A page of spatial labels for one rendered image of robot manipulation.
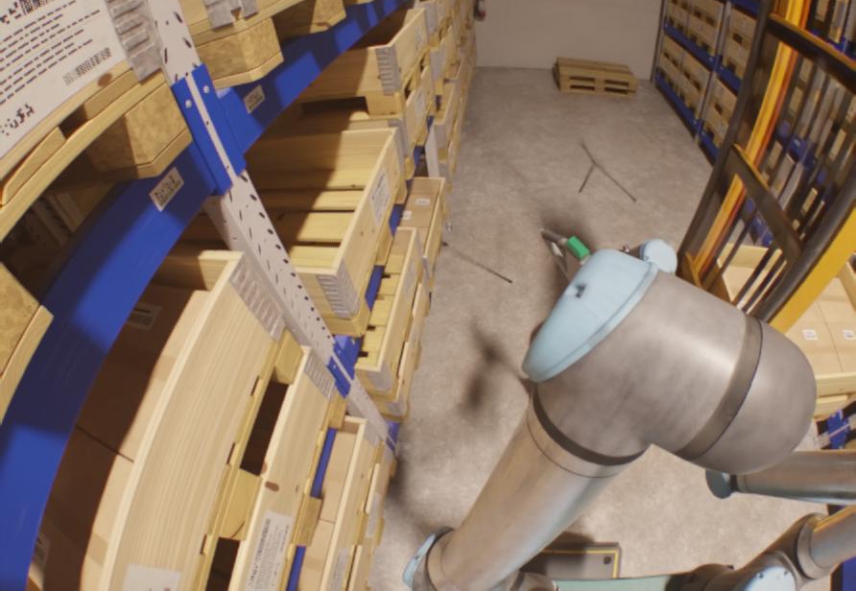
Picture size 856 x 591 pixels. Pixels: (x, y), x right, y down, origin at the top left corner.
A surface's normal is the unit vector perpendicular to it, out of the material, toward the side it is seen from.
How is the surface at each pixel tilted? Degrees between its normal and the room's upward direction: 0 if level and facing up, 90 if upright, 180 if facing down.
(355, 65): 90
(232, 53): 90
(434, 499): 0
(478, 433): 0
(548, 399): 73
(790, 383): 24
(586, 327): 40
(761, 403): 35
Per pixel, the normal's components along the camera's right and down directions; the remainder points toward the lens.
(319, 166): -0.15, 0.76
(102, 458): -0.11, -0.65
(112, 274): 0.98, 0.06
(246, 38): 0.57, 0.57
